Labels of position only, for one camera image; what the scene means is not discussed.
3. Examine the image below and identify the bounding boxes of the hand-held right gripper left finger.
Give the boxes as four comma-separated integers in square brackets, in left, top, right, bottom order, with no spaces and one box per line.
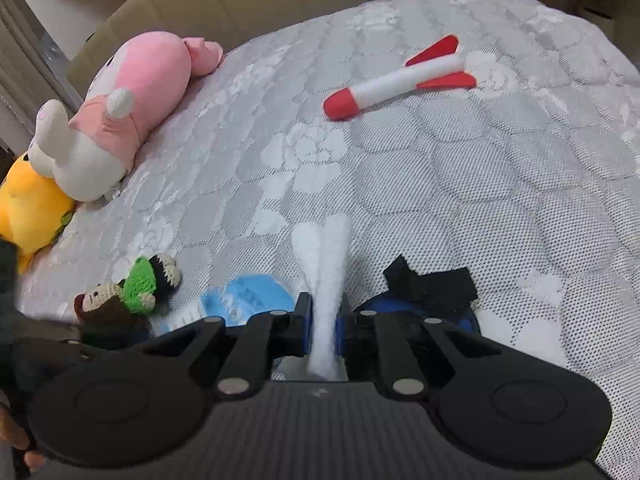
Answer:
[144,292,314,397]

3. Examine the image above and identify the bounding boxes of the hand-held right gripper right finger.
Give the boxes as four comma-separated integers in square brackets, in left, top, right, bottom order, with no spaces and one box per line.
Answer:
[336,292,497,397]

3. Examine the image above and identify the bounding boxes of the blue tissue packet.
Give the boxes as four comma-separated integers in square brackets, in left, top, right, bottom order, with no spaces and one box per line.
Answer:
[150,274,297,337]

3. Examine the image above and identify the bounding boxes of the white tissue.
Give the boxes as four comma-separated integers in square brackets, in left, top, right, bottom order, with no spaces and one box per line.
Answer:
[291,214,352,382]

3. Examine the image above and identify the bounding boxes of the round blue black container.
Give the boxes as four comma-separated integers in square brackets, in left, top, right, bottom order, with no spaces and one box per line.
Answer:
[352,255,484,342]

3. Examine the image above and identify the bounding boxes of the person's left hand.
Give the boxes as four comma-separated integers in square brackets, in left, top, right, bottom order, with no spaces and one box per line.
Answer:
[0,404,49,474]

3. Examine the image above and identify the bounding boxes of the crocheted green brown doll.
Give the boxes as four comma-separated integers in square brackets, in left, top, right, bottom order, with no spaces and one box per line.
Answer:
[74,254,182,352]

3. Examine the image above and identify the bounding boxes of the yellow plush toy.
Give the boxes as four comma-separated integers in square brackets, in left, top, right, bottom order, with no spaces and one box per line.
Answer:
[0,152,77,275]

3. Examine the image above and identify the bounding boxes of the grey quilted mattress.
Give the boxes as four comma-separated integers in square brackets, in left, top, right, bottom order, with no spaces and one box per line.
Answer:
[15,0,640,376]

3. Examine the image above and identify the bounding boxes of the red white rocket toy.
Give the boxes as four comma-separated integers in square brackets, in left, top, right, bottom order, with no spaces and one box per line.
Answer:
[322,35,477,121]

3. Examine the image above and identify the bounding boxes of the beige curtain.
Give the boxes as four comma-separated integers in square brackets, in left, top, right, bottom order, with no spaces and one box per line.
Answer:
[0,0,85,153]

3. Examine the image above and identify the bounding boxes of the pink white bunny plush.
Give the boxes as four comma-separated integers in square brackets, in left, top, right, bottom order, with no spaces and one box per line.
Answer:
[27,31,225,204]

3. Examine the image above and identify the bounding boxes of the large cardboard box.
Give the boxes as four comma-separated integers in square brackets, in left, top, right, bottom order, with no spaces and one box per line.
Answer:
[66,0,503,97]

